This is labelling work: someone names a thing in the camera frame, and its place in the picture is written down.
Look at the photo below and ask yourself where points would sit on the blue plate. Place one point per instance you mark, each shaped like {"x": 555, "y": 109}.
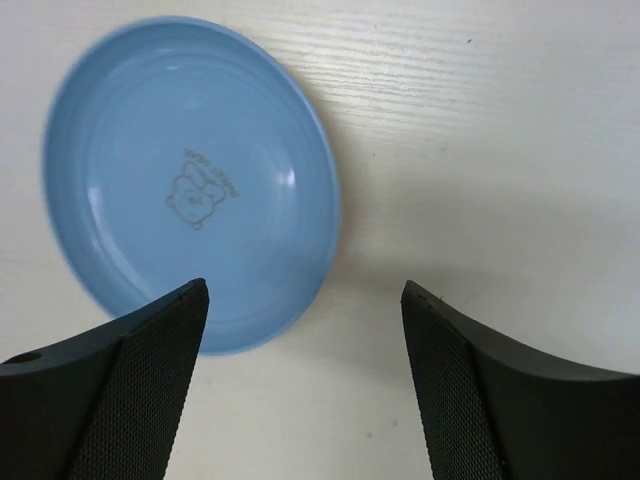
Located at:
{"x": 176, "y": 148}

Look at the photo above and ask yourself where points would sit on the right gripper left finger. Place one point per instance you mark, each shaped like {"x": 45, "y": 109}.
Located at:
{"x": 107, "y": 403}

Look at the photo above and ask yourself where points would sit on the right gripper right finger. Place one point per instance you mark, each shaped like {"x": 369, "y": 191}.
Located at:
{"x": 494, "y": 408}

